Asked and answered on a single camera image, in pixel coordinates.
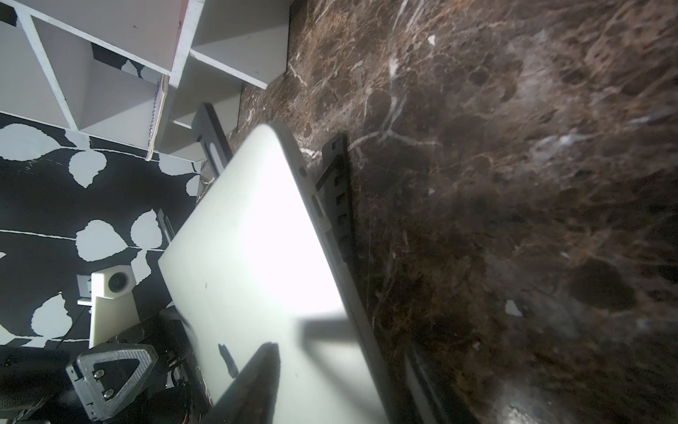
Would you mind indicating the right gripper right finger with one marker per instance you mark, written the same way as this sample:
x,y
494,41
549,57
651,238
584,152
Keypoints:
x,y
435,403

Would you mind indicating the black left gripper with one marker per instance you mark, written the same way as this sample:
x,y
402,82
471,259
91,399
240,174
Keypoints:
x,y
146,374

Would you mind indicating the white and brown desk shelf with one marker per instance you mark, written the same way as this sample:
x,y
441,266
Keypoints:
x,y
92,66

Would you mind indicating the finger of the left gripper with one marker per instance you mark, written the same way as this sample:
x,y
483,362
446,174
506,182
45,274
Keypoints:
x,y
207,131

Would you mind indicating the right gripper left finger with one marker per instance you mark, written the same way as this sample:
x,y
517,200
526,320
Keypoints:
x,y
252,396

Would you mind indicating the black folding laptop stand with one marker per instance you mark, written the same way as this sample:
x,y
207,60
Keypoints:
x,y
335,183

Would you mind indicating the pink cartoon spiral notebook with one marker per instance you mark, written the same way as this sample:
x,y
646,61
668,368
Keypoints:
x,y
161,93

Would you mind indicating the silver laptop computer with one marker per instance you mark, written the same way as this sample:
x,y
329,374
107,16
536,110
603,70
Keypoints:
x,y
257,262

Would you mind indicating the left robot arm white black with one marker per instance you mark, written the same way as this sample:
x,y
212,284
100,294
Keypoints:
x,y
72,205

